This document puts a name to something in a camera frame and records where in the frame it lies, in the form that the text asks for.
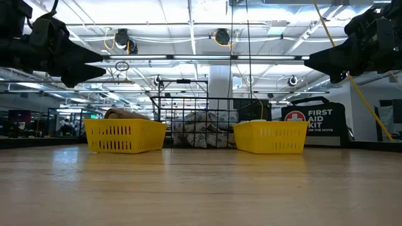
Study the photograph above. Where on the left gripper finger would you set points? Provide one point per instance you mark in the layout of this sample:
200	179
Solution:
75	55
81	75

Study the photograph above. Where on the grey patterned fabric pouch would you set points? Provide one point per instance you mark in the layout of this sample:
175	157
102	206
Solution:
204	128

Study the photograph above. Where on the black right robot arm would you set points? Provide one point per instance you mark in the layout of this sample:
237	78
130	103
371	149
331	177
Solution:
392	7

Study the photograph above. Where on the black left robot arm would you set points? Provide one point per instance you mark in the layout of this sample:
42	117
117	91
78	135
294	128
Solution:
12	12

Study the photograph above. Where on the black first aid kit bag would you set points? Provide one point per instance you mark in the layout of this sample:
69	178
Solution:
339	122

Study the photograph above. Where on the person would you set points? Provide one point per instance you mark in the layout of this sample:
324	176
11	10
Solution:
66	125

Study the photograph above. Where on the dark monitor screen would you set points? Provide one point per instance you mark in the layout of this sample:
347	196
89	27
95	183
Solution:
19	116

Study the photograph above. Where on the yellow plastic bin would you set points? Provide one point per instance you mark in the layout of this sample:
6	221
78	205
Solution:
270	139
125	138

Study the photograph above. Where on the black perforated computer case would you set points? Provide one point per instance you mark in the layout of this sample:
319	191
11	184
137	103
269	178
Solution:
251	111

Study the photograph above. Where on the black metal rack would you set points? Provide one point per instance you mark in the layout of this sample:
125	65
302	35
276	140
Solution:
183	81

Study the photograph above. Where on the white building column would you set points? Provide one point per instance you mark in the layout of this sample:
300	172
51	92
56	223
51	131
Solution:
220	84

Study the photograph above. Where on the long ceiling light bar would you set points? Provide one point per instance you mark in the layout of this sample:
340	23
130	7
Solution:
201	57

